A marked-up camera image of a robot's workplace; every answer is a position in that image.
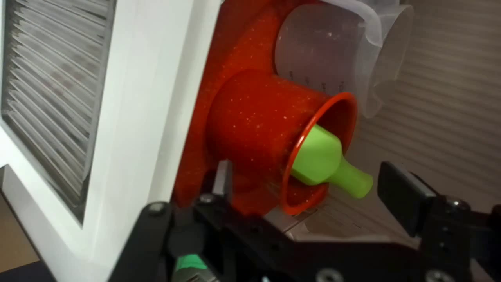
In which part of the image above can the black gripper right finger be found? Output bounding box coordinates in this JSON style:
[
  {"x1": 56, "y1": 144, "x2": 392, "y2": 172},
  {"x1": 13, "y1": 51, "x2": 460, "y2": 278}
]
[{"x1": 377, "y1": 159, "x2": 439, "y2": 238}]

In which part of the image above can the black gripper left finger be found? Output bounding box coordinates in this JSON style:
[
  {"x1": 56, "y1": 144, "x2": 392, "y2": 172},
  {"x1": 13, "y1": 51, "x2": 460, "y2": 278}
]
[{"x1": 210, "y1": 158, "x2": 235, "y2": 200}]

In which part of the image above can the red plastic cup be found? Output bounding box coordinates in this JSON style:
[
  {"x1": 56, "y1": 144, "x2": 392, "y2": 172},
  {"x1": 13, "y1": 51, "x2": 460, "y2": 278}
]
[{"x1": 205, "y1": 67, "x2": 362, "y2": 219}]

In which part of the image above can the green plastic toy bottle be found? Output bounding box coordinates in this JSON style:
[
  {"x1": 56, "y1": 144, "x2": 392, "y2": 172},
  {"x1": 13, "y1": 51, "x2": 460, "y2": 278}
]
[{"x1": 290, "y1": 123, "x2": 376, "y2": 200}]

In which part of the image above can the clear plastic measuring cup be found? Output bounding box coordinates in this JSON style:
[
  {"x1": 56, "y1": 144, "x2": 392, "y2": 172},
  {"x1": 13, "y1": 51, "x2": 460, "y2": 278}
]
[{"x1": 274, "y1": 0, "x2": 417, "y2": 120}]

